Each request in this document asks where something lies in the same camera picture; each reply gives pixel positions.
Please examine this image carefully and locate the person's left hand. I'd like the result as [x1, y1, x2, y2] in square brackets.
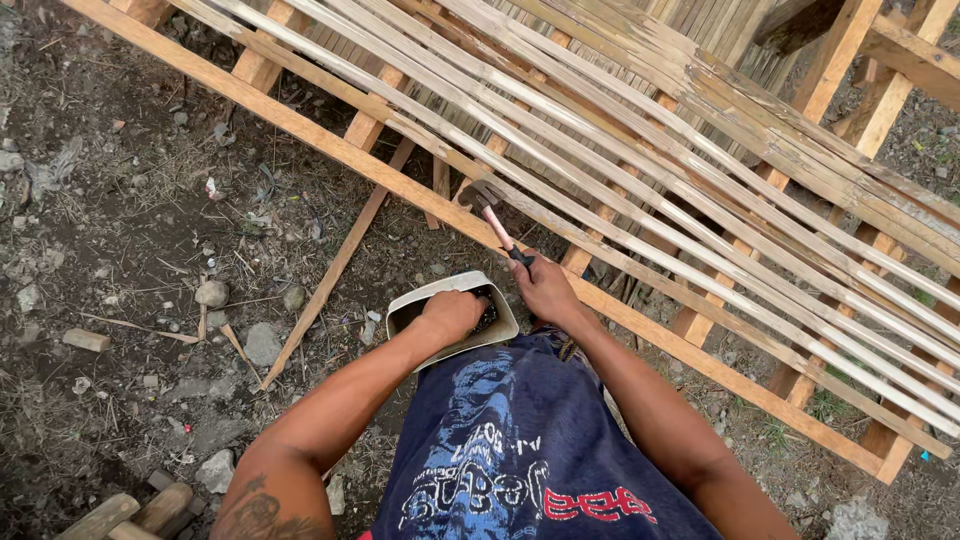
[418, 289, 489, 348]

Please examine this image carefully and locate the person's right hand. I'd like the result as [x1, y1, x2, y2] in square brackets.
[507, 251, 586, 327]

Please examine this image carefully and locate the hammer with pink handle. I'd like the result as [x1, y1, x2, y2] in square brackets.
[457, 180, 537, 270]

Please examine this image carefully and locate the pile of dark nails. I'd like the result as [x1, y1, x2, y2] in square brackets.
[474, 294, 501, 336]

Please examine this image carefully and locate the white plastic container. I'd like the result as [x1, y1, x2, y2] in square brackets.
[385, 270, 521, 373]

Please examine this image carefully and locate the navy blue printed shirt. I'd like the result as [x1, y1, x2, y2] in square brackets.
[358, 330, 725, 540]

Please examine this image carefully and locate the loose thin wooden stick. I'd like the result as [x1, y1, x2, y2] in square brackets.
[258, 137, 418, 393]

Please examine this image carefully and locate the row of bamboo slats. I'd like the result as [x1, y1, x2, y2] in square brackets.
[168, 0, 960, 441]

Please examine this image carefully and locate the flat grey stone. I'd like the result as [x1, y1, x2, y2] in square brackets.
[243, 322, 285, 368]

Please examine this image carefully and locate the round grey stone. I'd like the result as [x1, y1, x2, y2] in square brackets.
[194, 279, 230, 309]

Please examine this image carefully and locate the pale angular stone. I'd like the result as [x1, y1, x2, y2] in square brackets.
[195, 448, 237, 495]

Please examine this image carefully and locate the woven bamboo panel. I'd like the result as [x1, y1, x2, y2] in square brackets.
[311, 0, 800, 192]

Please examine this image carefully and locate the dark weathered wooden beam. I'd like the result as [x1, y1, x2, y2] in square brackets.
[753, 0, 849, 58]

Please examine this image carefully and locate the thick round wooden log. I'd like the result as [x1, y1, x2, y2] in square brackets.
[54, 492, 142, 540]
[133, 482, 195, 536]

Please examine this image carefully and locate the small wooden block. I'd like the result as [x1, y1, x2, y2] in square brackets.
[61, 327, 112, 354]

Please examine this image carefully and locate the large grey rock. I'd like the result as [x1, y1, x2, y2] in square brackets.
[825, 498, 891, 540]

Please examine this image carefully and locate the wooden bench frame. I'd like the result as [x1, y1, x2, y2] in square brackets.
[60, 0, 960, 486]

